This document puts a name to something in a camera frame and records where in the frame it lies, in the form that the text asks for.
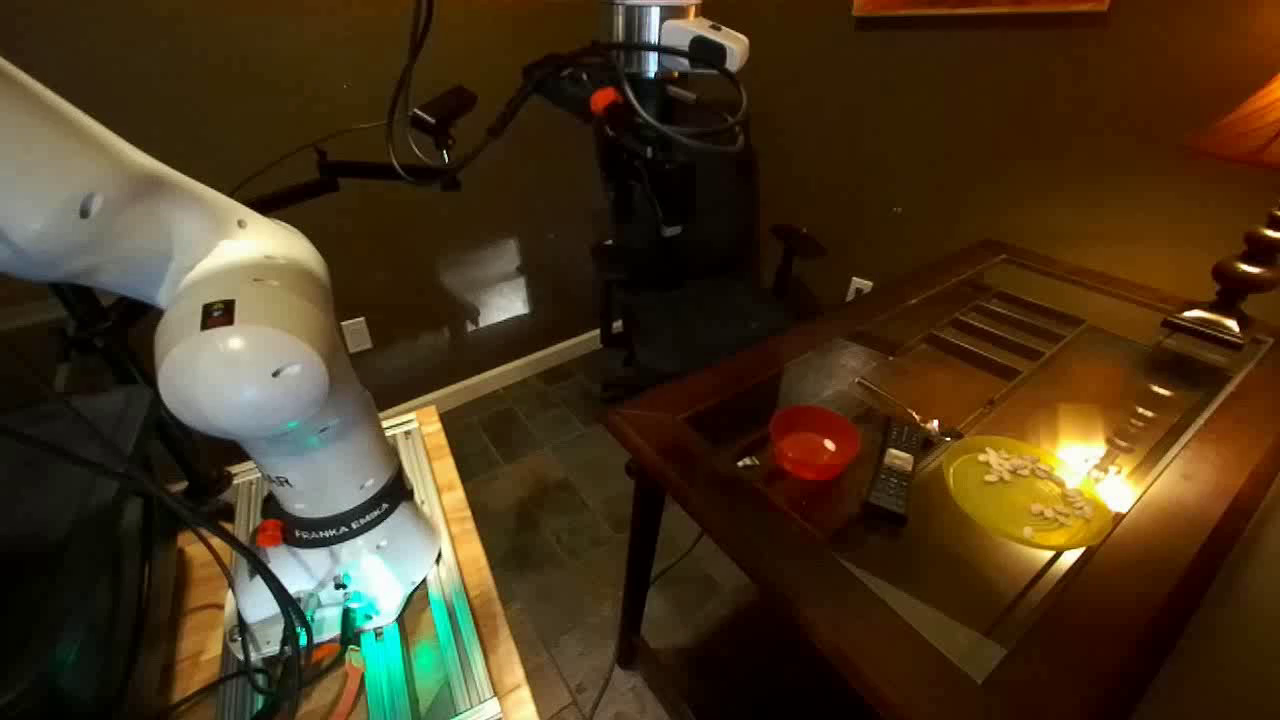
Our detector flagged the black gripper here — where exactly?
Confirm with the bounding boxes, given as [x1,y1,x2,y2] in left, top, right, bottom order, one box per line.
[621,63,753,172]

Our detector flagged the white seeds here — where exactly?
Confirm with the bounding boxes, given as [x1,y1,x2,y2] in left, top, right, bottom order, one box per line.
[978,445,1106,530]

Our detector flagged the yellow plastic plate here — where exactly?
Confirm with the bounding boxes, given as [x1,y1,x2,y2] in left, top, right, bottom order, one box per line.
[939,433,1121,551]

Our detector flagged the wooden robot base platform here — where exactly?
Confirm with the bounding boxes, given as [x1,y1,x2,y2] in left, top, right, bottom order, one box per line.
[156,402,542,720]

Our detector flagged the orange plastic bowl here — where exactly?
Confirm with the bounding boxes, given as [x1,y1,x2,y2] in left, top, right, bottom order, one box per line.
[765,402,867,485]

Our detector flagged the black office chair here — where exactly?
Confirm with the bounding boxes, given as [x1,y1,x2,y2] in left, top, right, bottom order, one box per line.
[588,104,831,393]

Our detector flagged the silver spoon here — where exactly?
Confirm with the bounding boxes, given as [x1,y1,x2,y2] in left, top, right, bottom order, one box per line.
[860,414,938,522]

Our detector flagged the dark wooden glass-top table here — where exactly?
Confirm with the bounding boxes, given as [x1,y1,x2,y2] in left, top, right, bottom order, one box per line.
[601,235,1280,720]

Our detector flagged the table lamp with orange shade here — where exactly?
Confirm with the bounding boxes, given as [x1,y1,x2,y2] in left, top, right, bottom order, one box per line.
[1157,71,1280,354]

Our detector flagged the black equipment case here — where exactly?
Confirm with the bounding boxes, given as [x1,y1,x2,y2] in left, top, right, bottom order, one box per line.
[0,381,165,720]

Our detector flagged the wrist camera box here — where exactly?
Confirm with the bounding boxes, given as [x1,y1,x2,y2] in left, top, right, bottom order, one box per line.
[661,15,753,71]

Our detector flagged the black camera on articulated arm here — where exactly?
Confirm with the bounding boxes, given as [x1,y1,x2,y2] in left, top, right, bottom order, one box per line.
[238,81,480,216]

